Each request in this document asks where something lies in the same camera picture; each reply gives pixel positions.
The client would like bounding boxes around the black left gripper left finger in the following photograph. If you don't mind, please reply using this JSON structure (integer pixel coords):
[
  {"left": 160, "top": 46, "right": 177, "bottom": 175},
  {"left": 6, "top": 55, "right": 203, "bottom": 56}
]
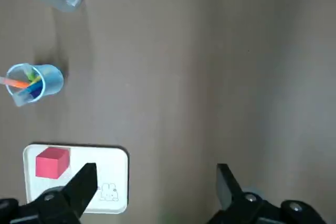
[{"left": 0, "top": 163, "right": 98, "bottom": 224}]

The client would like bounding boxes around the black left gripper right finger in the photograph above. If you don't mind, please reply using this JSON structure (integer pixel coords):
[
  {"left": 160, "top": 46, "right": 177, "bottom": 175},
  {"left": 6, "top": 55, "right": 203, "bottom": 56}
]
[{"left": 208, "top": 163, "right": 329, "bottom": 224}]

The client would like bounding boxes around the red foam block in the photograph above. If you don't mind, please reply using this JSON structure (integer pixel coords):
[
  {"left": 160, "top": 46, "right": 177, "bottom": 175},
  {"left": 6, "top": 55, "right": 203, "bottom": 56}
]
[{"left": 35, "top": 147, "right": 71, "bottom": 180}]

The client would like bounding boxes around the white tray with rabbit print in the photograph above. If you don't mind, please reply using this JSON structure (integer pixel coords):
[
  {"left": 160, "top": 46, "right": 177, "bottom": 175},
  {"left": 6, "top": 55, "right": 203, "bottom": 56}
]
[{"left": 23, "top": 143, "right": 130, "bottom": 215}]

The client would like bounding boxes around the blue pen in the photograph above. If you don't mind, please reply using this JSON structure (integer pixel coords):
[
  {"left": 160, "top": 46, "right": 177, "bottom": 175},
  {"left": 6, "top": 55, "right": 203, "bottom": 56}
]
[{"left": 17, "top": 80, "right": 44, "bottom": 98}]

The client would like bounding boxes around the translucent blue cup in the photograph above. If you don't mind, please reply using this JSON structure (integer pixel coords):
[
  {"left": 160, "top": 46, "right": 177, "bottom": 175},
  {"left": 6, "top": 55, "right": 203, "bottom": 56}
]
[{"left": 5, "top": 62, "right": 65, "bottom": 108}]

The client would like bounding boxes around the orange pen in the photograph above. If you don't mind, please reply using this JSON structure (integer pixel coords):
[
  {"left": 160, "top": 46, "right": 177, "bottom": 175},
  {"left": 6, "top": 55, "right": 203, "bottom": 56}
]
[{"left": 0, "top": 76, "right": 31, "bottom": 89}]

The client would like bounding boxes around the green pen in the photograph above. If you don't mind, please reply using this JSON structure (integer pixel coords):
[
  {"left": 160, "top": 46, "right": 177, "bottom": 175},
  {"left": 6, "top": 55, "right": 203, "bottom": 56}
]
[{"left": 24, "top": 67, "right": 42, "bottom": 83}]

